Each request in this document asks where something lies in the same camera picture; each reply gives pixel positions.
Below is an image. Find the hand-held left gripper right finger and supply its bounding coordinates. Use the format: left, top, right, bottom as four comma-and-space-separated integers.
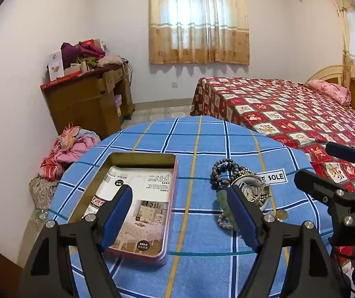
226, 185, 352, 298

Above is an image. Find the printed paper leaflet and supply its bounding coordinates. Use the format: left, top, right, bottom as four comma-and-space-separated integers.
86, 166, 175, 253

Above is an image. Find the wooden headboard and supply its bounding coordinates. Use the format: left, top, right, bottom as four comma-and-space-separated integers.
304, 65, 355, 112

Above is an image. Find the white cardboard box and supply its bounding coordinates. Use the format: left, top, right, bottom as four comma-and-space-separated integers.
48, 50, 65, 81

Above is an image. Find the pile of clothes on desk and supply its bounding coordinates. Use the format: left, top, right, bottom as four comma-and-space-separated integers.
60, 39, 125, 69

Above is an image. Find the bed with red patterned bedspread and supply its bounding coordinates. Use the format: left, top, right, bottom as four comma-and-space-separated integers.
190, 77, 355, 274

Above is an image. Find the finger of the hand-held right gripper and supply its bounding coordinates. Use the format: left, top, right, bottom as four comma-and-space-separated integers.
325, 142, 355, 177
294, 169, 348, 208

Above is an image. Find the pink pillow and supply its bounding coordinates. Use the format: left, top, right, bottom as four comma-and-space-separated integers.
308, 79, 352, 106

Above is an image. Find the green jade bracelet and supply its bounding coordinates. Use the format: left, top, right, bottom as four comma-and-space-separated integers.
216, 189, 237, 227

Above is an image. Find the pile of clothes on floor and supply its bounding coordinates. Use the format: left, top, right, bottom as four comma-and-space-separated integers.
39, 122, 101, 181

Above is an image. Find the dark bead bracelet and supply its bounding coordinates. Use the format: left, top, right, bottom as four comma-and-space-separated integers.
210, 158, 243, 191

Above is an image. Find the wooden desk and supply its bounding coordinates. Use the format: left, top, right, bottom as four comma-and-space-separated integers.
40, 64, 135, 140

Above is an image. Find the clear plastic bottle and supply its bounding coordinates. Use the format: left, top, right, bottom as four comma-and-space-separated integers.
30, 208, 51, 224

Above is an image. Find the silver wristwatch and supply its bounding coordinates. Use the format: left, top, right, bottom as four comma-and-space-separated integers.
233, 174, 272, 207

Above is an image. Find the rectangular metal tin box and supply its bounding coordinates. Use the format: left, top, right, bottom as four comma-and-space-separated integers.
67, 153, 178, 267

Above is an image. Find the pearl necklace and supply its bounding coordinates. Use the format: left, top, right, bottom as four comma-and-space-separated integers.
217, 214, 234, 231

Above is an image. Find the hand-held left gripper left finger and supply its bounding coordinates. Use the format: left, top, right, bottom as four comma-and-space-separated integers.
19, 184, 133, 298

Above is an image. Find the black cable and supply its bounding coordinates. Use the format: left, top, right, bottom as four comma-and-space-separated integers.
122, 57, 133, 88

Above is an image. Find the blue plaid tablecloth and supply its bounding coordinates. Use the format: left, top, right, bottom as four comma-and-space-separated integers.
48, 115, 334, 298

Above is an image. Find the floral fabric bag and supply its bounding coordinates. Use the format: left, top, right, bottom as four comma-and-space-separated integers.
29, 175, 58, 210

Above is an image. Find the flat red box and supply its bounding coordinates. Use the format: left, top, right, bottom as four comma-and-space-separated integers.
40, 71, 82, 91

